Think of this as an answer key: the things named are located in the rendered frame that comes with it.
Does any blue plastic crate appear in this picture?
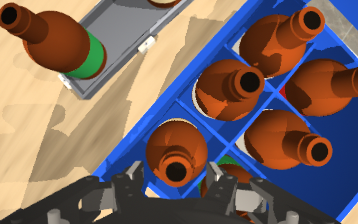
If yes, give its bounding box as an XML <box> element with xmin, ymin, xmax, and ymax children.
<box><xmin>92</xmin><ymin>0</ymin><xmax>358</xmax><ymax>222</ymax></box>

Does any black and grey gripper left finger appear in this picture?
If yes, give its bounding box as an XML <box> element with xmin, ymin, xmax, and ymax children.
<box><xmin>0</xmin><ymin>161</ymin><xmax>154</xmax><ymax>224</ymax></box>

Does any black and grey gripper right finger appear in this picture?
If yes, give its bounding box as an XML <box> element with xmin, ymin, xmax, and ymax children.
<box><xmin>193</xmin><ymin>162</ymin><xmax>342</xmax><ymax>224</ymax></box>

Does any dark grey tray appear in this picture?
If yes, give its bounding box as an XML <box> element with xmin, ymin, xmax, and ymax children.
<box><xmin>59</xmin><ymin>0</ymin><xmax>194</xmax><ymax>99</ymax></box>

